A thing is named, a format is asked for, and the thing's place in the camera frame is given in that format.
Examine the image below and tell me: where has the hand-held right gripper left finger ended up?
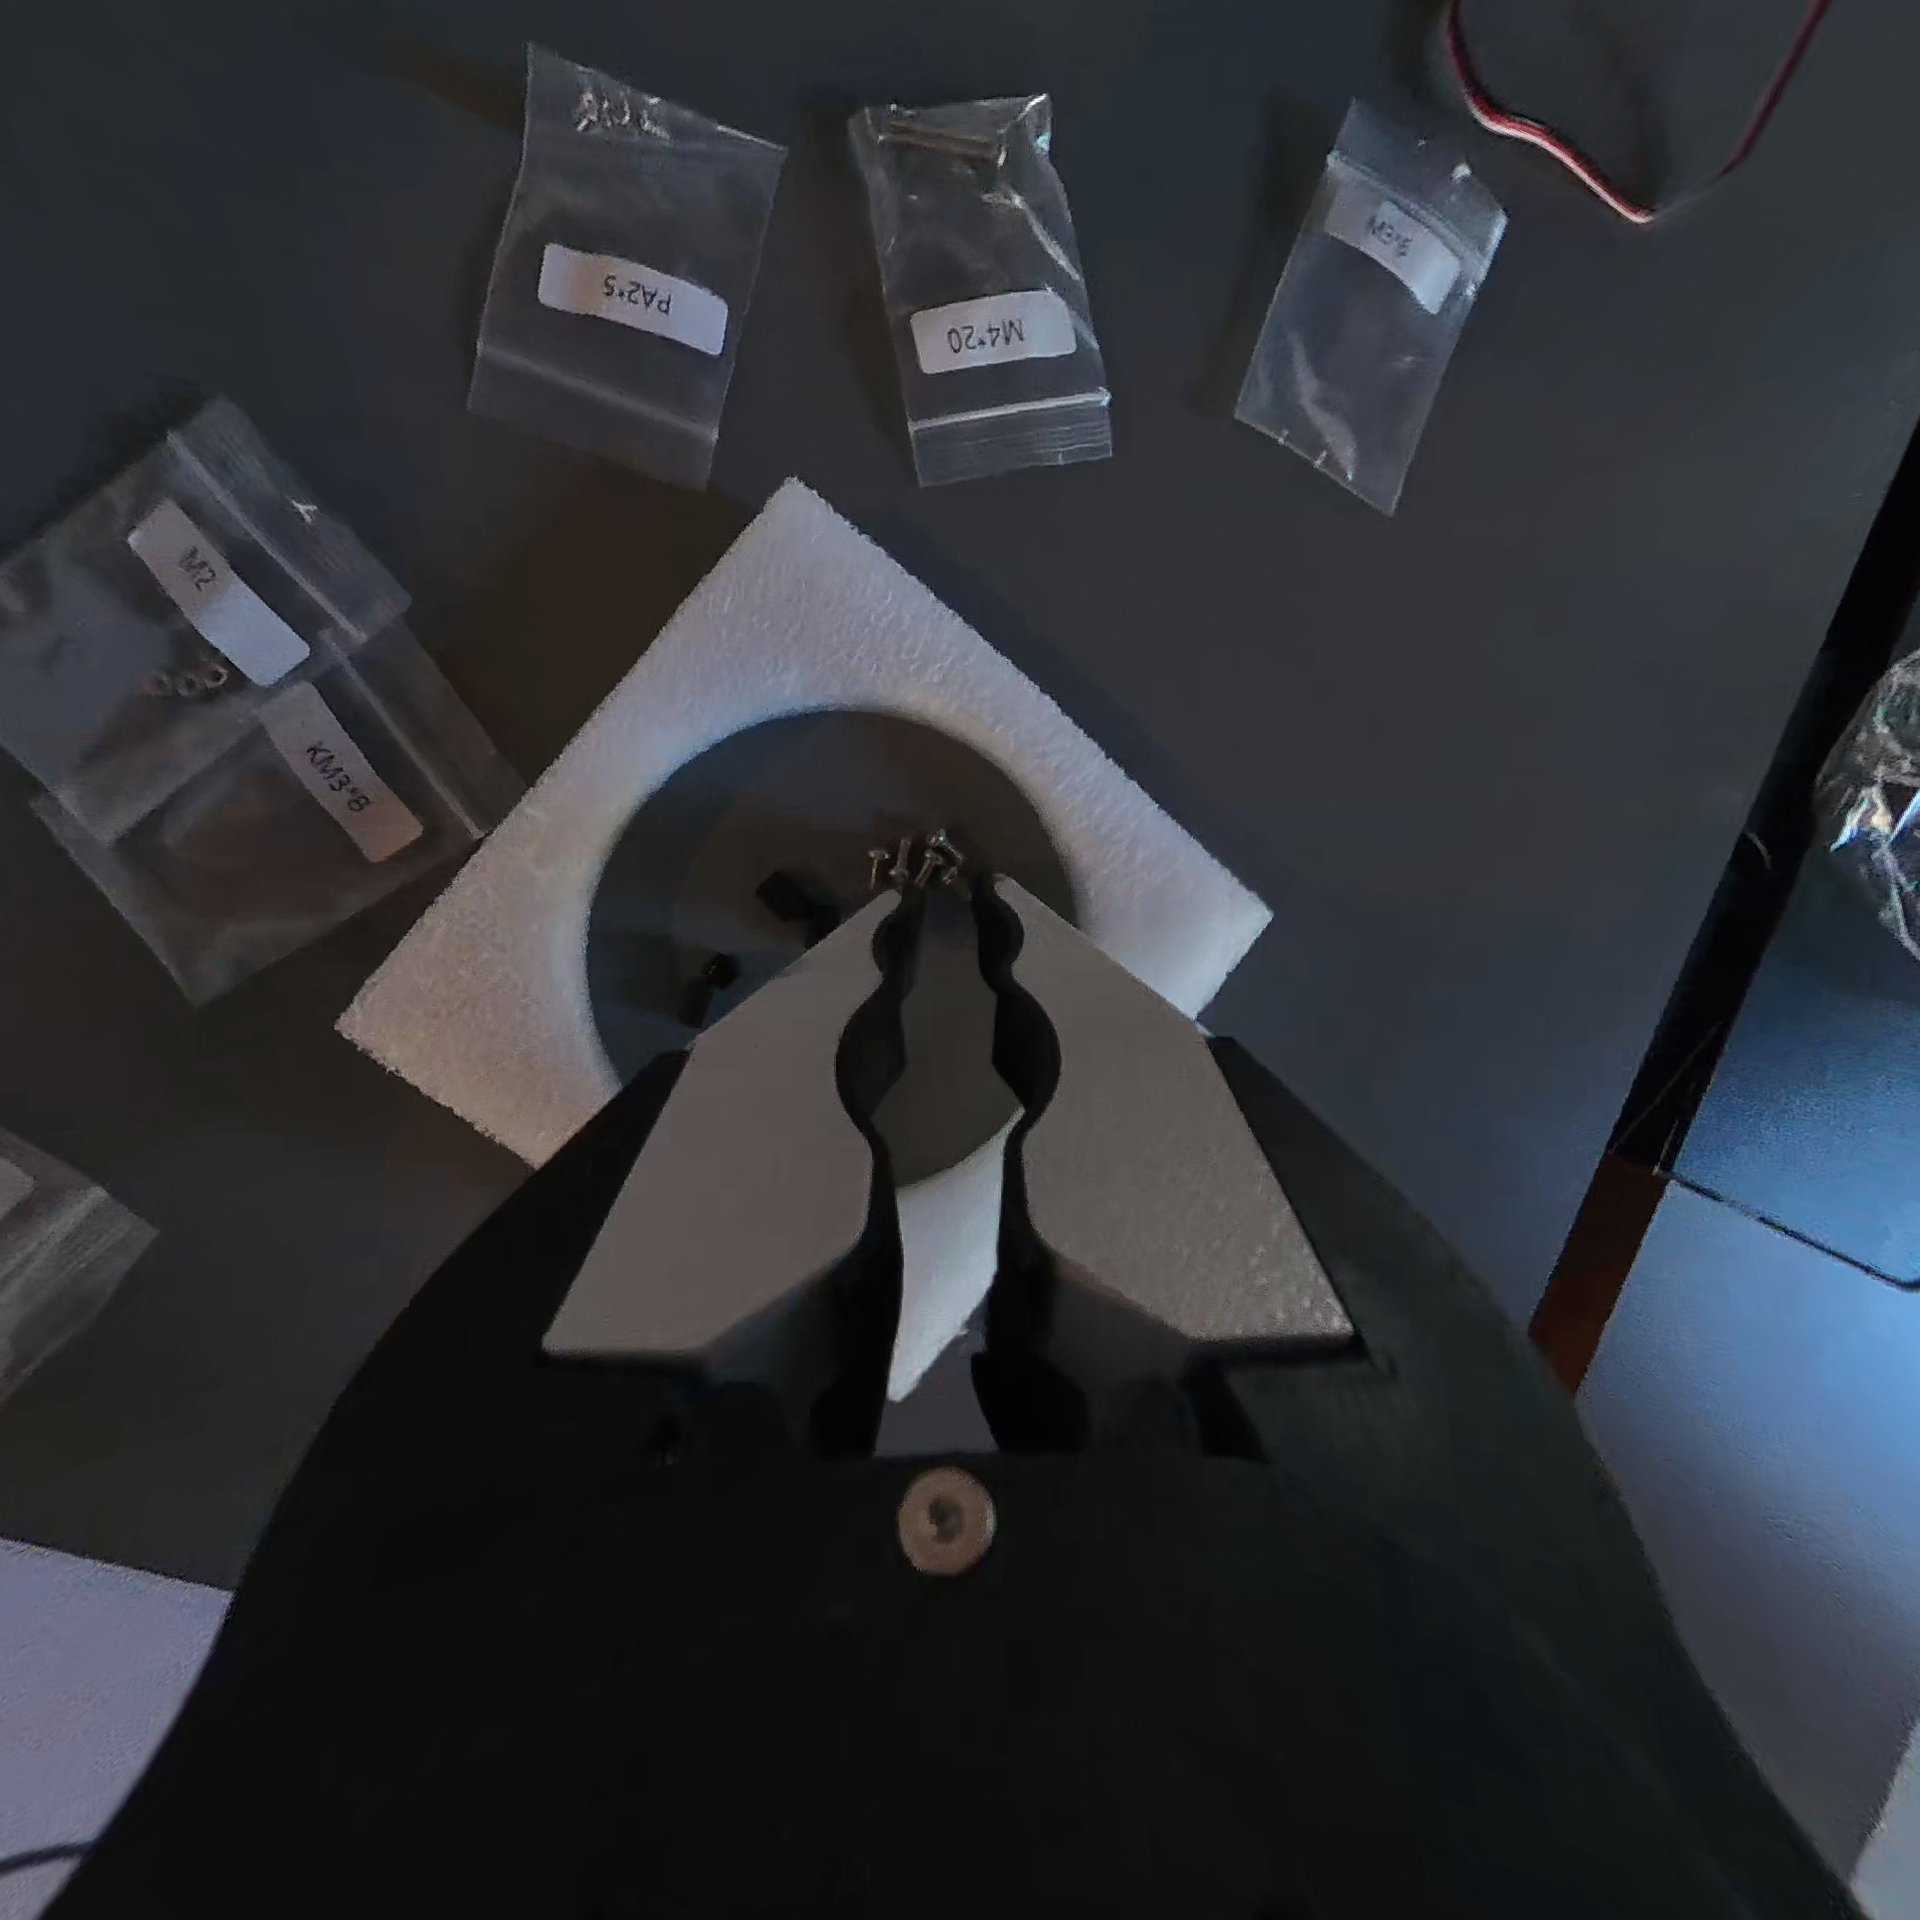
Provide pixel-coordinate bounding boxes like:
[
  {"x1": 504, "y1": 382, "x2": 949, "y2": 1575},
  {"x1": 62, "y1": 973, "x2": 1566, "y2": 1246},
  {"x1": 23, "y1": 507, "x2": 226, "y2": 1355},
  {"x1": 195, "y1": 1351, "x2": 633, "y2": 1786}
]
[{"x1": 540, "y1": 884, "x2": 925, "y2": 1459}]

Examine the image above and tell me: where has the cluster of small silver screws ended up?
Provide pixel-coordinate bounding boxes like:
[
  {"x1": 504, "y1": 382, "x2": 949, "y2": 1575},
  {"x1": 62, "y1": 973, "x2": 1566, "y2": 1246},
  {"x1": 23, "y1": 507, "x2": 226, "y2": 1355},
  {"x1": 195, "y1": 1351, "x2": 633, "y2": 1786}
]
[{"x1": 862, "y1": 824, "x2": 972, "y2": 903}]

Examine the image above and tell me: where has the crinkled clear plastic wrap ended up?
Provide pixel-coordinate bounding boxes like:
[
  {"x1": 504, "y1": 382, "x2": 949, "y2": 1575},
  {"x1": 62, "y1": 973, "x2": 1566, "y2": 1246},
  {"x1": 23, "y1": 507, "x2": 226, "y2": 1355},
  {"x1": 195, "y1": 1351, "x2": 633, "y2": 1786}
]
[{"x1": 1812, "y1": 653, "x2": 1920, "y2": 967}]

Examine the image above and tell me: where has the group of clear screw bags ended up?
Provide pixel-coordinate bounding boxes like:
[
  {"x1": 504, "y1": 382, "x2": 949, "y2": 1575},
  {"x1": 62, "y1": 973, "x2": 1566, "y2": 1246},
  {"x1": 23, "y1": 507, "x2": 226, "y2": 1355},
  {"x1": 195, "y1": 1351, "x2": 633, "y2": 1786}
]
[{"x1": 0, "y1": 43, "x2": 1512, "y2": 1405}]

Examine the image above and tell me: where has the red black servo cable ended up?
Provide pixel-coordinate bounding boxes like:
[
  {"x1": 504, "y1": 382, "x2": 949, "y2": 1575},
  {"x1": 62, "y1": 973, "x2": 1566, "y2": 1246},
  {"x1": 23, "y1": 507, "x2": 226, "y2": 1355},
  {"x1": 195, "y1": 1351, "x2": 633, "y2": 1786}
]
[{"x1": 1432, "y1": 0, "x2": 1843, "y2": 229}]

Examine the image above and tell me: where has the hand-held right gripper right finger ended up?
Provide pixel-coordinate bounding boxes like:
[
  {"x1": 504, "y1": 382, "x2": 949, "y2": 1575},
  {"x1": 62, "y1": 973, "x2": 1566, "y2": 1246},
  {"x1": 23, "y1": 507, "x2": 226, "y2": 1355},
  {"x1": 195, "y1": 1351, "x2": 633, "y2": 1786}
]
[{"x1": 967, "y1": 875, "x2": 1356, "y2": 1454}]

